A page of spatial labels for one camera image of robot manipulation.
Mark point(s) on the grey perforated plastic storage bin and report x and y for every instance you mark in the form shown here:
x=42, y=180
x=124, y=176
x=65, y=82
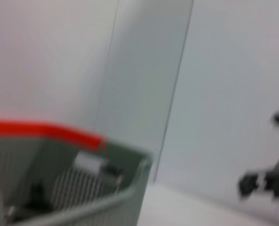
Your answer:
x=59, y=183

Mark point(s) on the glass pitcher black lid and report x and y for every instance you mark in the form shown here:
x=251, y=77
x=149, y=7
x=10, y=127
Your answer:
x=278, y=179

